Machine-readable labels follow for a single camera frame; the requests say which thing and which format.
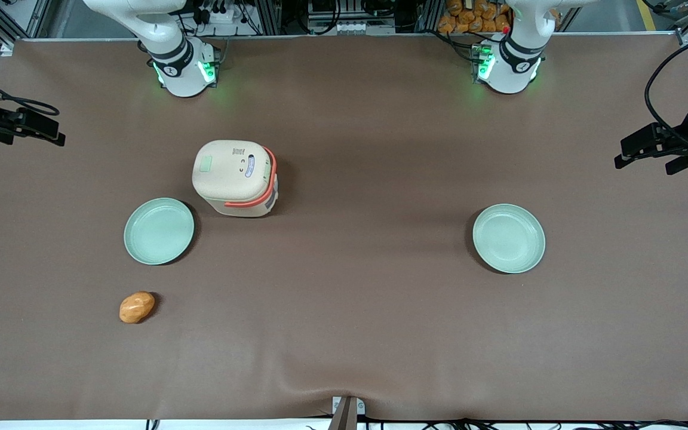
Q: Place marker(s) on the light green plate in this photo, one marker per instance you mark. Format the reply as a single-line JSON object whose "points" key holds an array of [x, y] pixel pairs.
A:
{"points": [[159, 231], [509, 238]]}

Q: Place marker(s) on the white power strip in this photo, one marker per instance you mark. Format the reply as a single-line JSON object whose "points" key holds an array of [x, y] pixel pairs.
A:
{"points": [[220, 13]]}

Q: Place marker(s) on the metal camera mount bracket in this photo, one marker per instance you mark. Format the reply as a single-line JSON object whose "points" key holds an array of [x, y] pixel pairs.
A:
{"points": [[347, 412]]}

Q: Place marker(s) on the grey electronics box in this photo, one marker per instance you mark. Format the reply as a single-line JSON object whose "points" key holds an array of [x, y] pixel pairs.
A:
{"points": [[350, 18]]}

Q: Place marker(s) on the brown table cloth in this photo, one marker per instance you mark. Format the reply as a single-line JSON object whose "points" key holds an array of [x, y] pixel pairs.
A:
{"points": [[368, 310]]}

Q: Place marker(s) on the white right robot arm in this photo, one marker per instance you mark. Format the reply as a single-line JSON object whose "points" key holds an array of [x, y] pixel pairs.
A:
{"points": [[180, 65]]}

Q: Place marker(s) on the pile of orange bread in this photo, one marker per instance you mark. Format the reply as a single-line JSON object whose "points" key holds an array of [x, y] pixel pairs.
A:
{"points": [[475, 17]]}

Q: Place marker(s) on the cream lunch box container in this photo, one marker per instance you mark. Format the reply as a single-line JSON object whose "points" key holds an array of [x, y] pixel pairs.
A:
{"points": [[230, 176]]}

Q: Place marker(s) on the orange-brown bread roll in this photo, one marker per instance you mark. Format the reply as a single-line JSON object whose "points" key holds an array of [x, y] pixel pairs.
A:
{"points": [[136, 307]]}

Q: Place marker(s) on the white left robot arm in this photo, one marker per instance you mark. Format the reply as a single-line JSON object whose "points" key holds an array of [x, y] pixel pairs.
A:
{"points": [[508, 68]]}

